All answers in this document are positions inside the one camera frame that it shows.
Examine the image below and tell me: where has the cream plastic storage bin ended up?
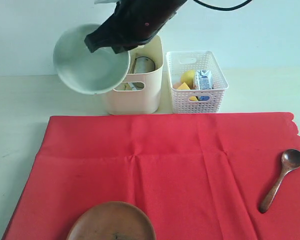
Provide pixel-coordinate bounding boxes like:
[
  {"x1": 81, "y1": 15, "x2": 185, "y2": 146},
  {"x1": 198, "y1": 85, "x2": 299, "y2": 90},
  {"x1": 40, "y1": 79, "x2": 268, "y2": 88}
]
[{"x1": 102, "y1": 35, "x2": 164, "y2": 115}]

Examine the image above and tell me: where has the brown wooden plate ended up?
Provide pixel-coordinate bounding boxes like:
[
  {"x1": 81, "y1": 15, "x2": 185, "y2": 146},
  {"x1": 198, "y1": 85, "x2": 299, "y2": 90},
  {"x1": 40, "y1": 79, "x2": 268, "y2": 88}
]
[{"x1": 66, "y1": 201, "x2": 156, "y2": 240}]

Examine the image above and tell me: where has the brown wooden spoon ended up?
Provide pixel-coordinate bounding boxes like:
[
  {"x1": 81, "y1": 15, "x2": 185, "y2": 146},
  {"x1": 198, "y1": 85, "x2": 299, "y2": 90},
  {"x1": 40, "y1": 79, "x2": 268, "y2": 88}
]
[{"x1": 258, "y1": 148, "x2": 300, "y2": 214}]

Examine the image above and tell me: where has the yellow lemon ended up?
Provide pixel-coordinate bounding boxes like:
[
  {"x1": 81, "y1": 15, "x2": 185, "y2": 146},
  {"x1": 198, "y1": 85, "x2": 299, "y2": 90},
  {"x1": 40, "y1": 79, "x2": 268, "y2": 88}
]
[{"x1": 180, "y1": 69, "x2": 195, "y2": 86}]

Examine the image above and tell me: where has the stainless steel cup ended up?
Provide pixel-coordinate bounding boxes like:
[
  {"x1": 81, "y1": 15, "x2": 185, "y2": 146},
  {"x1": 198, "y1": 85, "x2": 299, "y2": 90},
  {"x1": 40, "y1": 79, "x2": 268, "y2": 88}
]
[{"x1": 133, "y1": 56, "x2": 156, "y2": 74}]

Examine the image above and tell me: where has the white ceramic bowl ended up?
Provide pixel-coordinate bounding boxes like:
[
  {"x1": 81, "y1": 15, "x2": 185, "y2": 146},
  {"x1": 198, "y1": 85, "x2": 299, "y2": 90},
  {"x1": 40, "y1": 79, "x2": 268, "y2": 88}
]
[{"x1": 52, "y1": 23, "x2": 131, "y2": 95}]

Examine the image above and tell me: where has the blue white milk carton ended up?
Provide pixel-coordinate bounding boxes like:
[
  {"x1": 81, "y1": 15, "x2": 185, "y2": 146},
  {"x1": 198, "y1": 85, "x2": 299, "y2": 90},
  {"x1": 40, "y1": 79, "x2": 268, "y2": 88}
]
[{"x1": 193, "y1": 69, "x2": 213, "y2": 90}]

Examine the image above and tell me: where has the brown egg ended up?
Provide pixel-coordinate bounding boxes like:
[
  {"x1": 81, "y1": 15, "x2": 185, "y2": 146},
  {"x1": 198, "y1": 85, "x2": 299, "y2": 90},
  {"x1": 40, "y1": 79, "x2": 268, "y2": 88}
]
[{"x1": 173, "y1": 82, "x2": 182, "y2": 89}]

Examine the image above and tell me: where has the red tablecloth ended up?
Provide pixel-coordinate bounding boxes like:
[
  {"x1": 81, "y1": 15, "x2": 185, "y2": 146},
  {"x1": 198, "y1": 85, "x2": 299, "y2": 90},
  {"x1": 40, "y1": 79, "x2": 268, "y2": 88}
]
[{"x1": 3, "y1": 112, "x2": 300, "y2": 240}]

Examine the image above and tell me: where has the white perforated plastic basket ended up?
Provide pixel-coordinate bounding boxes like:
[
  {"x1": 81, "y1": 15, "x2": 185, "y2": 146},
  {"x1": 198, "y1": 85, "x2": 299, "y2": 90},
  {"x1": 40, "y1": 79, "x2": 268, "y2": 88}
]
[{"x1": 166, "y1": 50, "x2": 229, "y2": 113}]

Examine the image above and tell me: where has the yellow cheese wedge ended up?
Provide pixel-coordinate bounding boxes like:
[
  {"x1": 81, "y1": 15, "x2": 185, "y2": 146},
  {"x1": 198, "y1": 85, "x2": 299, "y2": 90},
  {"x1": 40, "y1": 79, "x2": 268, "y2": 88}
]
[{"x1": 177, "y1": 82, "x2": 191, "y2": 91}]

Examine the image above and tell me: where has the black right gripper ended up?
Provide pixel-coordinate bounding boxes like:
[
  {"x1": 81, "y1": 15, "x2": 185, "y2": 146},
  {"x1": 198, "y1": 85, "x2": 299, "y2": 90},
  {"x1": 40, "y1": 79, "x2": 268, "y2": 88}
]
[{"x1": 84, "y1": 0, "x2": 186, "y2": 54}]

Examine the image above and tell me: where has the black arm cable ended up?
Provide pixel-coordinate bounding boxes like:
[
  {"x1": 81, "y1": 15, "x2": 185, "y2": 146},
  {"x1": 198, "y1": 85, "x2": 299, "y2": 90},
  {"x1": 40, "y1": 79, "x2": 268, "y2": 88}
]
[{"x1": 193, "y1": 0, "x2": 255, "y2": 11}]

